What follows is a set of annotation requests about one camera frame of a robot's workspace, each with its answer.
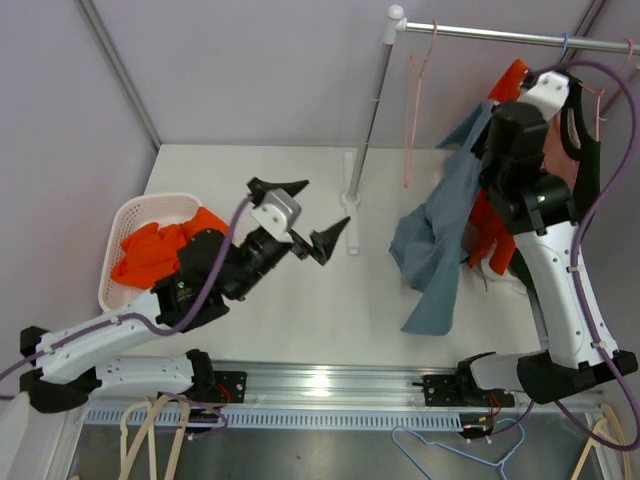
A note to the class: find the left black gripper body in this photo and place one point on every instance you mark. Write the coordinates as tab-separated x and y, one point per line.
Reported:
295	246

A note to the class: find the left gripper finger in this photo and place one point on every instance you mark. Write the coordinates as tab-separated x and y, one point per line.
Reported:
323	243
259	188

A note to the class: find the blue grey t shirt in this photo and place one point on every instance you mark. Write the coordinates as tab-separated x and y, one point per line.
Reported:
427	243

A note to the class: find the orange t shirt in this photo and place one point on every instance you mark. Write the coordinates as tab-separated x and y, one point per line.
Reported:
150	252
493	240

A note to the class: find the pink wire hanger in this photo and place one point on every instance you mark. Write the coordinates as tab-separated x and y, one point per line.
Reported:
416	67

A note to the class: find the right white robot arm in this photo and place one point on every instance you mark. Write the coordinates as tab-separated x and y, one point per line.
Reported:
578	352

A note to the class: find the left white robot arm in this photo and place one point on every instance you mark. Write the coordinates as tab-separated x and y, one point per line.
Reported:
69	367

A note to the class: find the green and pink shirt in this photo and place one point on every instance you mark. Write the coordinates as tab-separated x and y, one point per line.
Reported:
572	153

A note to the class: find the wooden hanger bottom right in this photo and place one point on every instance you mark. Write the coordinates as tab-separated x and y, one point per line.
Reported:
613	464

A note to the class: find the white plastic laundry basket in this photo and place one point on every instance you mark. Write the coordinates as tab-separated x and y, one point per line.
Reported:
165	209

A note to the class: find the metal clothes rack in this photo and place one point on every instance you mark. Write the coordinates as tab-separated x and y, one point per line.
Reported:
397	23

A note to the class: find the wooden hangers bottom left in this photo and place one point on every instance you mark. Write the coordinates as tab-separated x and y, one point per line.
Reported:
147	435

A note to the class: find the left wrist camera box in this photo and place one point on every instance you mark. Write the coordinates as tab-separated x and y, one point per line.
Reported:
277	214

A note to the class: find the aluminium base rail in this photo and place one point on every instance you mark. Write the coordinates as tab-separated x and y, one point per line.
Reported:
350	398

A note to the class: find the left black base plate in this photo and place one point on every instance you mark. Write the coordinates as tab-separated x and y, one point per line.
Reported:
230	387

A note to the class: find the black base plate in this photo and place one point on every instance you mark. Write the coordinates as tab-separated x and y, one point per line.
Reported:
459	390
230	387

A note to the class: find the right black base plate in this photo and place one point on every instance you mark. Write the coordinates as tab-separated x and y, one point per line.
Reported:
459	390

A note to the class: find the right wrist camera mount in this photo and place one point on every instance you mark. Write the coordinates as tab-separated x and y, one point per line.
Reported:
547	91

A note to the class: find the blue wire hanger on floor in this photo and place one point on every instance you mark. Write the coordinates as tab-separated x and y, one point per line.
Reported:
499	465

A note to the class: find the blue wire hanger on rail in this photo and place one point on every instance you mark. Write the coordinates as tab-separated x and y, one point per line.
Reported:
564	49

